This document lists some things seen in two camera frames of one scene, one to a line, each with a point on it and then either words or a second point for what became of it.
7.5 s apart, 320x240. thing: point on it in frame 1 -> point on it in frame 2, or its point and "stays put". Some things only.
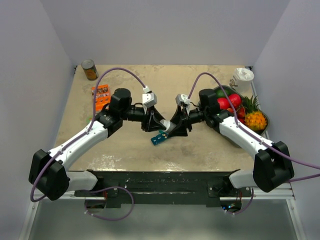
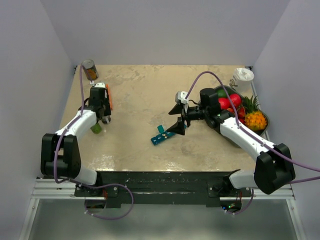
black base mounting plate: [164, 188] stays put
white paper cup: [241, 80] stays put
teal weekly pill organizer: [162, 136] stays put
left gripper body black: [145, 123] -> [107, 109]
